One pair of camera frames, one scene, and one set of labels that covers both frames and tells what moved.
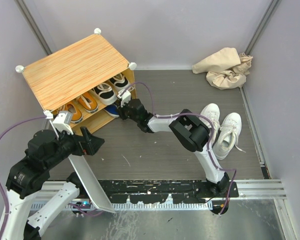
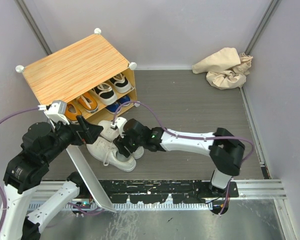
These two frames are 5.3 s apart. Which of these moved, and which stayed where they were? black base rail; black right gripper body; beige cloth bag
Moved: black right gripper body
Stayed: beige cloth bag; black base rail
